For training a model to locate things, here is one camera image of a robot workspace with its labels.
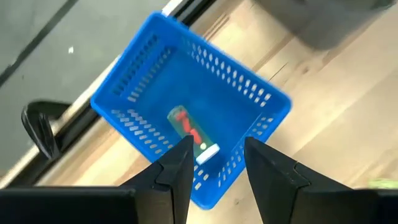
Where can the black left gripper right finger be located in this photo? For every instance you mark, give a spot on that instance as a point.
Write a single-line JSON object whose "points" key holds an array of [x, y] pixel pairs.
{"points": [[273, 180]]}

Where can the grey translucent plastic bin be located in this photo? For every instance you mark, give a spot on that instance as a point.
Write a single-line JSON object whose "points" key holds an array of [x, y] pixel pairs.
{"points": [[326, 21]]}

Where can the white paper scrap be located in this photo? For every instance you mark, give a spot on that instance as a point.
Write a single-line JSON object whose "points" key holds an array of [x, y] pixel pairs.
{"points": [[71, 49]]}

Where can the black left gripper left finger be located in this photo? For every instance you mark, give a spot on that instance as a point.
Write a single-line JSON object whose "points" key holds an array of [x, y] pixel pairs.
{"points": [[171, 180]]}

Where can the yellow pill vial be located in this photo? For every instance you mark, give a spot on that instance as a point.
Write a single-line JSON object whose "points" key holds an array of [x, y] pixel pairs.
{"points": [[384, 184]]}

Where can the small blue plastic basket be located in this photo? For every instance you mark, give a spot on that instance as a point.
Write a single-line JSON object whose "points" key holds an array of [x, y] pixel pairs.
{"points": [[192, 84]]}

